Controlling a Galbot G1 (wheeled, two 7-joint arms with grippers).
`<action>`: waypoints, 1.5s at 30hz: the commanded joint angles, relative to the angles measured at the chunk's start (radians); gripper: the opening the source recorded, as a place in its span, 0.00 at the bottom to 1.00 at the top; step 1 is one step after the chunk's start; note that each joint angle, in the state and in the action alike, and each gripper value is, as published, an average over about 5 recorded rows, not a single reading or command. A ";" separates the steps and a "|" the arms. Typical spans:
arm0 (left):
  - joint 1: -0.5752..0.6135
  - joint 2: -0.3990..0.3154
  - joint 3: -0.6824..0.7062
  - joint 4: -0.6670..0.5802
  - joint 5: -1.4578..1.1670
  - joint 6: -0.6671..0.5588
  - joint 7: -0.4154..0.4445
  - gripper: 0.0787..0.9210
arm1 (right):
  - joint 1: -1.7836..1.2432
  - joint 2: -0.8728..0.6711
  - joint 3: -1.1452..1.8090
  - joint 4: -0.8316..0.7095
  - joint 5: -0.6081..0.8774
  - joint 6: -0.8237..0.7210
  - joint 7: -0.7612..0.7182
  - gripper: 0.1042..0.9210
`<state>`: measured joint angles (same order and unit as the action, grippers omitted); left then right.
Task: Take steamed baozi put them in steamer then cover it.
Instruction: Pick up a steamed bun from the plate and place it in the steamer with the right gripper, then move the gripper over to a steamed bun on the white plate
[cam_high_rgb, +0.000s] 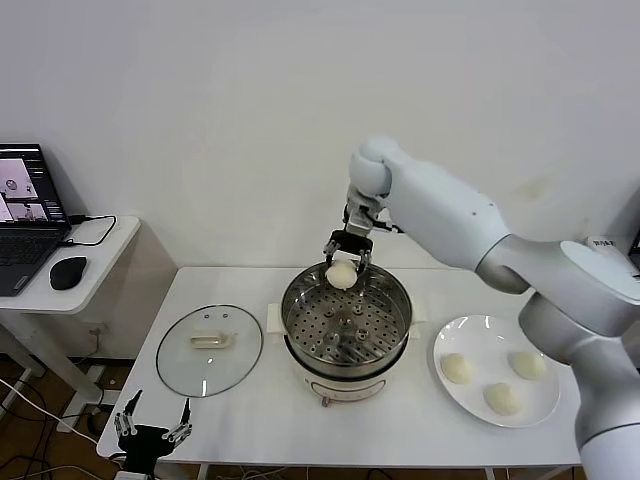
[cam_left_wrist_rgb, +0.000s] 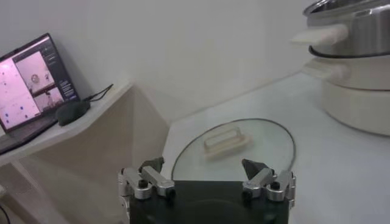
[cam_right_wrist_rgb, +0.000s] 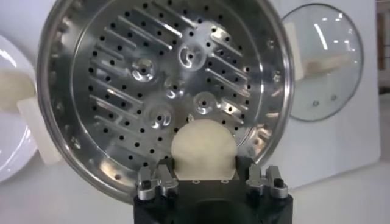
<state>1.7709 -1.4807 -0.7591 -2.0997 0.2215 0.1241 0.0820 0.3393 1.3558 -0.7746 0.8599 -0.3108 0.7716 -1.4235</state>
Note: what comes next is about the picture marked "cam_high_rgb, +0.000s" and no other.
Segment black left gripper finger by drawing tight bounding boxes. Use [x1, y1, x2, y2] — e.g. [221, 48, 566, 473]
[166, 397, 194, 444]
[114, 390, 143, 437]

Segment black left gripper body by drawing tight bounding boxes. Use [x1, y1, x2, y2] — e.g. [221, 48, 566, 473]
[121, 424, 174, 474]

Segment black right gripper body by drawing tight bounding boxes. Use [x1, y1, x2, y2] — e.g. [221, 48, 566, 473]
[328, 229, 375, 256]

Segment white steamed baozi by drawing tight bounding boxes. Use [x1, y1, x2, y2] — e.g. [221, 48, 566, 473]
[507, 350, 547, 381]
[482, 382, 523, 416]
[325, 258, 359, 291]
[440, 352, 475, 385]

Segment round glass pot lid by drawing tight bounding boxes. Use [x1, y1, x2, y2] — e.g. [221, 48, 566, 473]
[155, 304, 264, 399]

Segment stainless steel steamer basket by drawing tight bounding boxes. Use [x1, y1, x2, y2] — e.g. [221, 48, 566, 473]
[280, 259, 415, 377]

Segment white electric cooking pot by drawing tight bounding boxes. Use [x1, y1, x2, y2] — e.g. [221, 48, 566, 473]
[267, 294, 430, 409]

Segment white round plate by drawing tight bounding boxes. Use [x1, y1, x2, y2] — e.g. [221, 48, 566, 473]
[432, 314, 562, 429]

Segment white rounded side desk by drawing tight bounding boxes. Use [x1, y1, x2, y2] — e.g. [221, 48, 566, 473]
[0, 215, 143, 421]

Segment black computer mouse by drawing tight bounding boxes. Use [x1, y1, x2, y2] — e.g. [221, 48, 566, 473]
[49, 255, 88, 291]

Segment black laptop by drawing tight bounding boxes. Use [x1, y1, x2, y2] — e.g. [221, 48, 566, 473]
[0, 144, 75, 298]

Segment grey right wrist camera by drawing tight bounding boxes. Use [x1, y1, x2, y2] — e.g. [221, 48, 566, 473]
[344, 199, 381, 235]

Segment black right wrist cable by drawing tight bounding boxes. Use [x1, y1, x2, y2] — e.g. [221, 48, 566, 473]
[369, 218, 407, 235]

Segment white floor cable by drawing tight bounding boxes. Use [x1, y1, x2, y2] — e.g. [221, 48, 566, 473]
[0, 377, 101, 444]

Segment black laptop power cable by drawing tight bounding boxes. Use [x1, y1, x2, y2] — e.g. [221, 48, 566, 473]
[58, 213, 119, 249]

